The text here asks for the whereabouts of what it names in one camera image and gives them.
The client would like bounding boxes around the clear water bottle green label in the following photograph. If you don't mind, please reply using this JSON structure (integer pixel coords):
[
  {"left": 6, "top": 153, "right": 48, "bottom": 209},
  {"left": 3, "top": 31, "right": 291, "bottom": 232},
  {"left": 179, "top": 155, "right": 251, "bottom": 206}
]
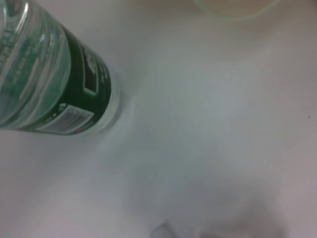
[{"left": 0, "top": 0, "right": 122, "bottom": 136}]

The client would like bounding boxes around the green glass fruit bowl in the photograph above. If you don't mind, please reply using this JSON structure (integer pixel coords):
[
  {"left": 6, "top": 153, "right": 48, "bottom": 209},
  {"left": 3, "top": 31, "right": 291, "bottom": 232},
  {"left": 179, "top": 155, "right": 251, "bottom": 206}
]
[{"left": 193, "top": 0, "right": 280, "bottom": 22}]

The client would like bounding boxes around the grey glitter pen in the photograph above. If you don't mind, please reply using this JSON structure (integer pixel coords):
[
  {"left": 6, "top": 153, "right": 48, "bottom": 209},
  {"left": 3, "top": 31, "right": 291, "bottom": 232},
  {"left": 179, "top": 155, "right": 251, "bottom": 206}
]
[{"left": 151, "top": 222, "right": 174, "bottom": 238}]

